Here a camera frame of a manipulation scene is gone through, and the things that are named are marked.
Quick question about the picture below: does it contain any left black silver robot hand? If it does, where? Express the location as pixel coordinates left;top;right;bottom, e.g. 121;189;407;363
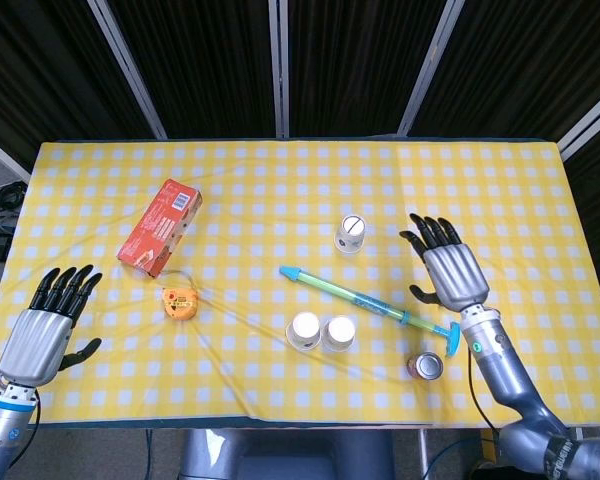
0;265;104;389

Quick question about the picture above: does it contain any black cable bundle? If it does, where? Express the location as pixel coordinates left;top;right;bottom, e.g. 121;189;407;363
0;179;31;216

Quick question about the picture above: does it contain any gray partition frame post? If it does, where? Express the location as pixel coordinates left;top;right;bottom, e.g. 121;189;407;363
267;0;290;140
396;0;464;137
0;128;31;184
557;94;600;161
86;0;169;141

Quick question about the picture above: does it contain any orange tape measure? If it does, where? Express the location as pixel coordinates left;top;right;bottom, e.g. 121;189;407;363
160;269;200;321

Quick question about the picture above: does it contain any gray robot base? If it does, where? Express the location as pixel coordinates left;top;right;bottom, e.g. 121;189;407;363
179;427;396;480

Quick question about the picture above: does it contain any gray metal table leg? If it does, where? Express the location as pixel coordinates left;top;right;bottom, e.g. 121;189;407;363
418;427;430;480

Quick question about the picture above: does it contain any yellow checkered tablecloth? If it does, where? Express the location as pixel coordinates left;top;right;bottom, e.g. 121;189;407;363
0;138;600;429

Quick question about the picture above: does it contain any orange snack box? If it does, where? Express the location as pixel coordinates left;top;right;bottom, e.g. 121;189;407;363
116;178;205;280

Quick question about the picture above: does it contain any red soda can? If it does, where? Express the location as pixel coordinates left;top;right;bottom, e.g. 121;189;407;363
406;351;445;382

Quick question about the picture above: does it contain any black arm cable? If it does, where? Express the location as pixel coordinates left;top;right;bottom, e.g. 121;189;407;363
466;344;499;431

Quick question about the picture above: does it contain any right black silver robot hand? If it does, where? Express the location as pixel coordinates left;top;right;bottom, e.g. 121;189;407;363
398;213;491;312

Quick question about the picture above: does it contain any paper cup with green flower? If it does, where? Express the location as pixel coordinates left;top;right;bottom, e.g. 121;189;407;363
320;315;356;354

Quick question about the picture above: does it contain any paper cup with dark flower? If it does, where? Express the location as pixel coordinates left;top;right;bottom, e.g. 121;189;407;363
285;311;323;354

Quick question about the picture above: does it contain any green blue water pump toy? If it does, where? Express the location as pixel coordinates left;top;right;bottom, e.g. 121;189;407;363
278;265;462;359

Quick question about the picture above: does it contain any paper cup with line mark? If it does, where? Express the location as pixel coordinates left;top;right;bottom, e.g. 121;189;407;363
333;213;367;256

